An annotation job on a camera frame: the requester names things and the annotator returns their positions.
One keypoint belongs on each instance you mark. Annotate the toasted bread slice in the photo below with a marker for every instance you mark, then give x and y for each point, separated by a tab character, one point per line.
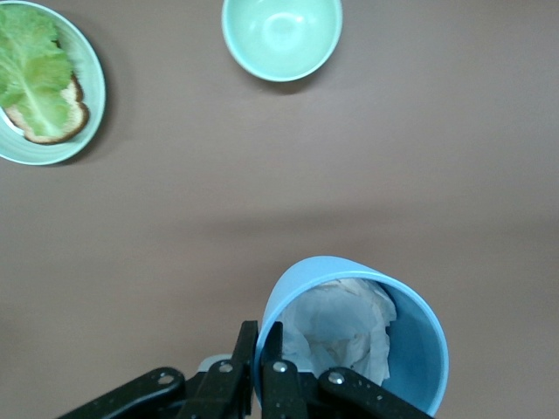
75	122

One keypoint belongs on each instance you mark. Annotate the mint green bowl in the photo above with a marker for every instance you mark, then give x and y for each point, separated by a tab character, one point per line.
279	39

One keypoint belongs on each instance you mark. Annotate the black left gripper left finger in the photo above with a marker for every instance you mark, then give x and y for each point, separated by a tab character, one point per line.
218	388

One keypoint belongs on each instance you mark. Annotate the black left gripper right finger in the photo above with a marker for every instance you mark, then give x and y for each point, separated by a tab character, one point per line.
279	388

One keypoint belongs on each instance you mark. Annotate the green lettuce leaf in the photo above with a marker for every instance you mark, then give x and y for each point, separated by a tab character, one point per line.
30	78

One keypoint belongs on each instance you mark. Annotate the green plate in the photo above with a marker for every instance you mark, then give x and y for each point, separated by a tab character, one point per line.
89	87

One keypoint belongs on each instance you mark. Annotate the crumpled white tissue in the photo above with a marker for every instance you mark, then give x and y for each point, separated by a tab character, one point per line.
340	323

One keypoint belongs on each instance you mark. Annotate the blue cup holding tissue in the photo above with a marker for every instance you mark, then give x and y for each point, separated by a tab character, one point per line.
419	349

